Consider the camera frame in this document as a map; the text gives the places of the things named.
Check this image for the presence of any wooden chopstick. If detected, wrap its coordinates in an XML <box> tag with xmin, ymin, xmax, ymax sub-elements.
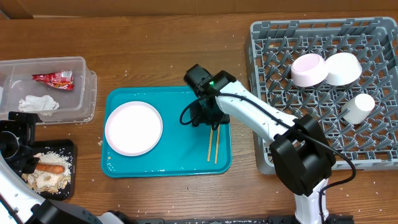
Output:
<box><xmin>207</xmin><ymin>128</ymin><xmax>213</xmax><ymax>162</ymax></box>
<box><xmin>215</xmin><ymin>126</ymin><xmax>220</xmax><ymax>164</ymax></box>

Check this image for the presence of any white tissue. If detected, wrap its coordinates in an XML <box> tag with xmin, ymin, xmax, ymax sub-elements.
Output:
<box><xmin>18</xmin><ymin>95</ymin><xmax>60</xmax><ymax>112</ymax></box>

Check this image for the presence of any orange carrot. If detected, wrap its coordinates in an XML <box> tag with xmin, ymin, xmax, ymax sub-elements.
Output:
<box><xmin>35</xmin><ymin>163</ymin><xmax>65</xmax><ymax>174</ymax></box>

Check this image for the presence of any peanut shells and rice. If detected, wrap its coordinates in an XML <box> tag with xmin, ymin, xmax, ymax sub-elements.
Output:
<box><xmin>22</xmin><ymin>152</ymin><xmax>72</xmax><ymax>194</ymax></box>

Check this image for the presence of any red snack wrapper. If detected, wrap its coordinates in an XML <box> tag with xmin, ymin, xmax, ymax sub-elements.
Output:
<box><xmin>32</xmin><ymin>70</ymin><xmax>74</xmax><ymax>90</ymax></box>

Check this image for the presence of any large pink plate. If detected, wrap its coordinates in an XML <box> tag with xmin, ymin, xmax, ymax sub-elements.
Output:
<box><xmin>104</xmin><ymin>101</ymin><xmax>163</xmax><ymax>156</ymax></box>

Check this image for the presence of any small white plate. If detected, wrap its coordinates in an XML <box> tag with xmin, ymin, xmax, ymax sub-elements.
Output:
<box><xmin>291</xmin><ymin>54</ymin><xmax>329</xmax><ymax>87</ymax></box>

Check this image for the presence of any light green bowl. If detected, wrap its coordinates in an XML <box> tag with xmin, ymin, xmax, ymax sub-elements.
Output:
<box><xmin>326</xmin><ymin>52</ymin><xmax>363</xmax><ymax>86</ymax></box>

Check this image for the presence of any white plastic cup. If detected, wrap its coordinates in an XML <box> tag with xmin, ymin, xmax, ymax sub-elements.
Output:
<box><xmin>341</xmin><ymin>93</ymin><xmax>376</xmax><ymax>124</ymax></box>

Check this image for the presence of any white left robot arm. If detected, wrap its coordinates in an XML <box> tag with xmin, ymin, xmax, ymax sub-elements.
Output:
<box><xmin>1</xmin><ymin>112</ymin><xmax>135</xmax><ymax>224</ymax></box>

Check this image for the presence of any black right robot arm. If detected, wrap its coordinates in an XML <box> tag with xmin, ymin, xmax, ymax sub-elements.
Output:
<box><xmin>183</xmin><ymin>64</ymin><xmax>356</xmax><ymax>223</ymax></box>

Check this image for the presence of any black food waste tray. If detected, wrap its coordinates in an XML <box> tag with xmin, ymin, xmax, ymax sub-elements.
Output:
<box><xmin>31</xmin><ymin>139</ymin><xmax>77</xmax><ymax>201</ymax></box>

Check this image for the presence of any clear plastic waste bin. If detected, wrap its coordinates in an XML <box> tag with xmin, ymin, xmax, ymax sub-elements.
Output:
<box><xmin>1</xmin><ymin>57</ymin><xmax>97</xmax><ymax>124</ymax></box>

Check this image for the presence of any teal plastic tray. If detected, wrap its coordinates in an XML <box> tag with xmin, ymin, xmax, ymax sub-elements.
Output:
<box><xmin>101</xmin><ymin>86</ymin><xmax>232</xmax><ymax>178</ymax></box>

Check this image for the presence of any grey plastic dish rack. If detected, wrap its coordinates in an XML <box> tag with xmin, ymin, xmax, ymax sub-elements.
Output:
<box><xmin>244</xmin><ymin>17</ymin><xmax>397</xmax><ymax>170</ymax></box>

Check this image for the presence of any black rail at table edge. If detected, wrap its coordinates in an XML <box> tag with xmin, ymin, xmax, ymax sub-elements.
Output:
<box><xmin>132</xmin><ymin>215</ymin><xmax>297</xmax><ymax>224</ymax></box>

